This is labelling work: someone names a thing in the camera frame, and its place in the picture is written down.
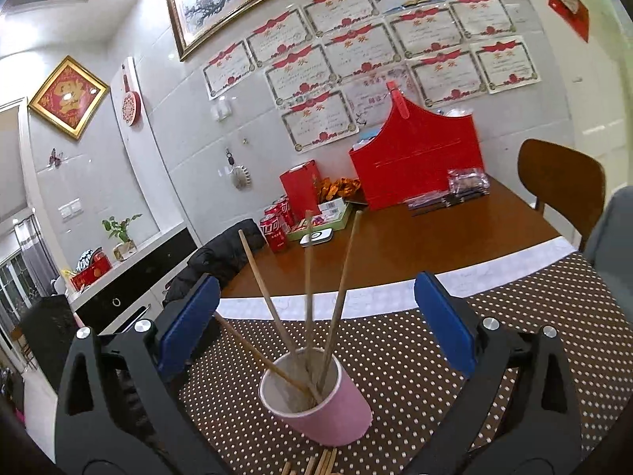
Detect black jacket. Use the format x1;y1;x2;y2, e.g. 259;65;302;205
163;218;268;308

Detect bunch of wooden chopsticks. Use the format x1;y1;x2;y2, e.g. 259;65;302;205
214;210;363;404

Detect small potted plant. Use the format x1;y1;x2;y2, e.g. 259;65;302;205
102;214;143;262

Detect red soda can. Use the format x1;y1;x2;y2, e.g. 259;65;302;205
260;215;290;253
265;197;295;232

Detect gold framed landscape painting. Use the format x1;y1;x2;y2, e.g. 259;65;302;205
165;0;354;63

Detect small red box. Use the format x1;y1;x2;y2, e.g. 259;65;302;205
279;160;322;228

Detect group of wall certificates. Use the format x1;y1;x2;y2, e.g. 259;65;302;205
202;0;540;154

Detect dark flat packet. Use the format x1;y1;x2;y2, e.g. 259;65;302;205
406;190;468;216

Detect pile of orange snack packets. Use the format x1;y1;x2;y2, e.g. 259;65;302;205
319;177;362;202

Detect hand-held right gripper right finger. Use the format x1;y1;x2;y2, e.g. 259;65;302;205
403;271;583;475

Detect grey curtain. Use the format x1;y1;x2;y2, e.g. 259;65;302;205
14;215;59;298

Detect pink paper cup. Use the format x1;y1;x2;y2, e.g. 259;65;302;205
258;348;373;447

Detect red square wall decoration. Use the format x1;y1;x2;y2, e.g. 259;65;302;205
548;0;591;43

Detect pile of wooden chopsticks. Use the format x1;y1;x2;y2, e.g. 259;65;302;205
282;446;339;475

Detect red gold framed picture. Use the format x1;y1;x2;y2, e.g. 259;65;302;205
27;55;110;140

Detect small white device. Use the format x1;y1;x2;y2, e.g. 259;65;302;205
299;229;333;249

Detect dark cabinet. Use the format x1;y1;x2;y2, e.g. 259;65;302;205
20;294;80;387

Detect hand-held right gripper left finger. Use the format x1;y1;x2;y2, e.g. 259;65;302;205
54;273;233;475

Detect white table sheet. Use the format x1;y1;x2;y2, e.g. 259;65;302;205
216;235;577;320

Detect large red gift box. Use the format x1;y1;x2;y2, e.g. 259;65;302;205
349;82;486;212

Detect grey cloth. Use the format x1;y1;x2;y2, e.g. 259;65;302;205
584;189;633;278

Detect red round wall ornament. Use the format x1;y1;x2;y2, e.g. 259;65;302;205
120;72;142;128

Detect red tin box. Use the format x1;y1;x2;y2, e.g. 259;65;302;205
69;247;112;292

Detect brown polka-dot tablecloth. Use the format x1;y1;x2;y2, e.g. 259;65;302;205
175;251;633;475

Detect black and white sideboard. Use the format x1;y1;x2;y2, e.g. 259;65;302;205
74;228;199;334

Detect green flat box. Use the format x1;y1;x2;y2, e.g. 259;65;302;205
288;197;353;243

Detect brown wooden chair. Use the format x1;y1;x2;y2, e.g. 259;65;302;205
517;139;606;253

